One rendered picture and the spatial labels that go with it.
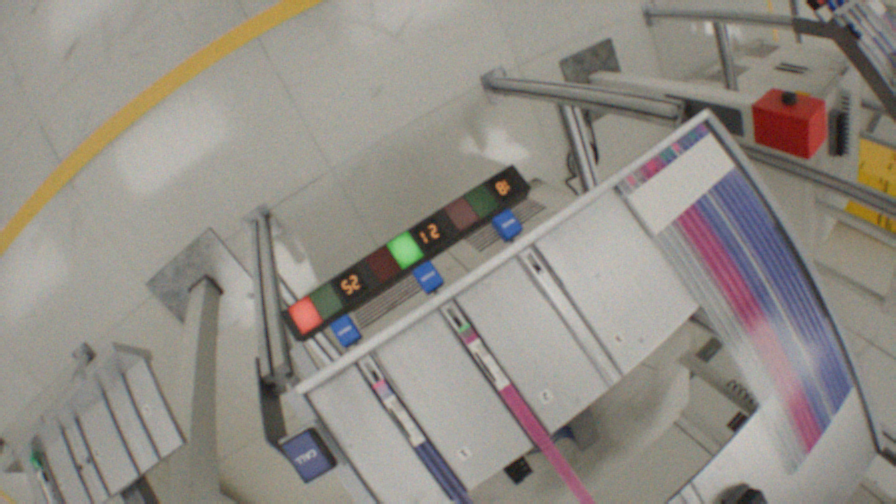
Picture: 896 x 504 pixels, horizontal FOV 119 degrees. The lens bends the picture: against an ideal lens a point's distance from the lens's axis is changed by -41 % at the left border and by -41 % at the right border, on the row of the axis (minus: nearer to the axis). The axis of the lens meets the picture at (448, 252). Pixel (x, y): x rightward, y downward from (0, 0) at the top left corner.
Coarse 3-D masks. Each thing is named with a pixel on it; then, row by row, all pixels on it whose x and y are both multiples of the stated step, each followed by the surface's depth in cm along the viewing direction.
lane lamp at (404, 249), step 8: (392, 240) 53; (400, 240) 53; (408, 240) 53; (392, 248) 52; (400, 248) 52; (408, 248) 52; (416, 248) 52; (400, 256) 52; (408, 256) 52; (416, 256) 52; (400, 264) 52; (408, 264) 52
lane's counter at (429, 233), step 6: (426, 222) 53; (432, 222) 53; (414, 228) 53; (420, 228) 53; (426, 228) 53; (432, 228) 53; (438, 228) 53; (420, 234) 53; (426, 234) 53; (432, 234) 53; (438, 234) 53; (444, 234) 53; (420, 240) 53; (426, 240) 53; (432, 240) 53; (438, 240) 53; (426, 246) 53; (432, 246) 53
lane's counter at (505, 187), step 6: (504, 174) 55; (492, 180) 55; (498, 180) 55; (504, 180) 55; (510, 180) 55; (492, 186) 55; (498, 186) 55; (504, 186) 55; (510, 186) 55; (516, 186) 55; (498, 192) 55; (504, 192) 55; (510, 192) 55; (516, 192) 55; (504, 198) 54
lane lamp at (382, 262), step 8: (384, 248) 52; (368, 256) 52; (376, 256) 52; (384, 256) 52; (392, 256) 52; (376, 264) 52; (384, 264) 52; (392, 264) 52; (376, 272) 52; (384, 272) 52; (392, 272) 52; (384, 280) 51
